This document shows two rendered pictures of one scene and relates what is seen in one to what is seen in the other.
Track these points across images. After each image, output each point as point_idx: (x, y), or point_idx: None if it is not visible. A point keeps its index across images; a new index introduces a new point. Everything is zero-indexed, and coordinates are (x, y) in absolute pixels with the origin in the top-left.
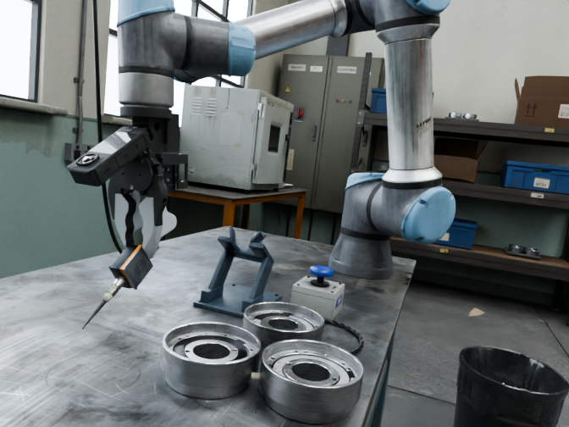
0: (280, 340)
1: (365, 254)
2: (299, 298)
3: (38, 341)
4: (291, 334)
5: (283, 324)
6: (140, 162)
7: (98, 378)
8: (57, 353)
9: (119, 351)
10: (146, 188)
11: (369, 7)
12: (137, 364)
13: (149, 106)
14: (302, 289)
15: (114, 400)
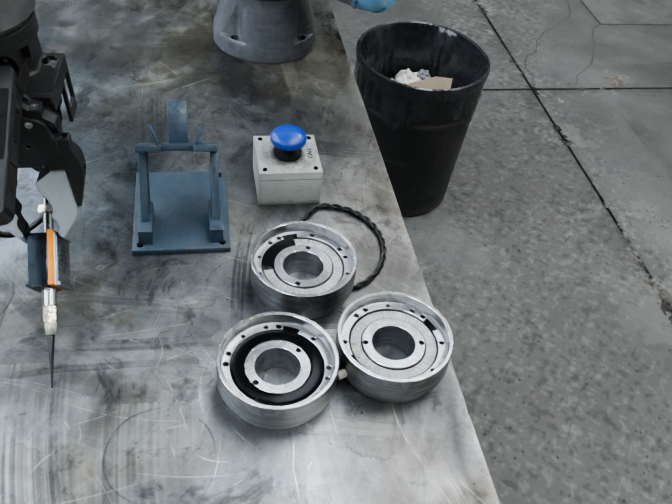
0: (326, 301)
1: (282, 25)
2: (271, 187)
3: (30, 443)
4: (337, 291)
5: (294, 257)
6: (25, 127)
7: (172, 459)
8: (79, 449)
9: (144, 401)
10: (50, 163)
11: None
12: (188, 412)
13: (9, 29)
14: (274, 175)
15: (223, 479)
